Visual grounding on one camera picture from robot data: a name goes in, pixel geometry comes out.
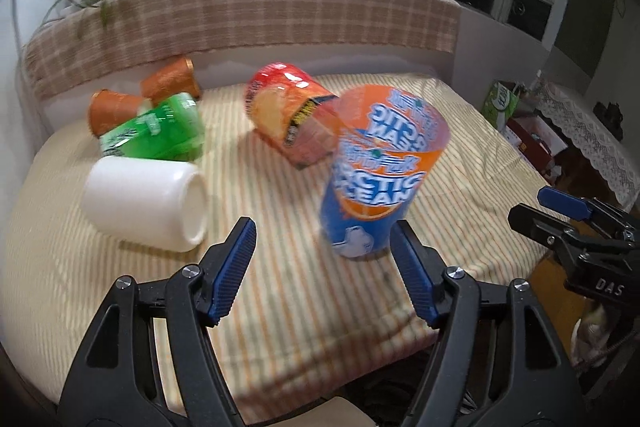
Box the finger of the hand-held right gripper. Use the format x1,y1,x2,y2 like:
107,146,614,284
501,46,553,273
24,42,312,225
507,203,627,254
538,186,640,239

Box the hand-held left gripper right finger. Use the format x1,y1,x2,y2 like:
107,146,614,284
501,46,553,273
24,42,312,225
390,219,587,427

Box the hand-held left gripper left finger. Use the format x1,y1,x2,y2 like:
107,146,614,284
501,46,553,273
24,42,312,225
60,216,258,427

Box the blue and orange printed cup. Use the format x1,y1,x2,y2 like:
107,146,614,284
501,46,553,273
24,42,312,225
320,84,452,262

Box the white cup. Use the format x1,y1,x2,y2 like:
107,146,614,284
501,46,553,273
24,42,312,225
82,155,210,253

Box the green printed cup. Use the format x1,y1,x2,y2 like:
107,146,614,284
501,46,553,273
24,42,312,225
98,93,206,162

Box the red and yellow printed cup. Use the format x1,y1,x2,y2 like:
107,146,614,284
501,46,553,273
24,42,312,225
243,62,343,170

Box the orange ribbed cup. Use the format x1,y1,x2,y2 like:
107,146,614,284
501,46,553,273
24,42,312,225
140,57,202,106
89,89,153,138

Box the striped bed sheet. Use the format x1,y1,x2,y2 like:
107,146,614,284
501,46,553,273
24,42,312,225
4,72,571,414

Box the red cardboard box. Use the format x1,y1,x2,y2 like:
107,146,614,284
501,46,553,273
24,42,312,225
504,113,569,168

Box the white lace tablecloth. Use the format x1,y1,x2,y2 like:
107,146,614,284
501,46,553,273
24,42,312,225
534,78,640,208

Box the green carton box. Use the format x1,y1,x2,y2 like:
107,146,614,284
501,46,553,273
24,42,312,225
482,80,522,130

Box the plaid cloth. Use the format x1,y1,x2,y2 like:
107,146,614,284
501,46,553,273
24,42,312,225
22,0,462,104

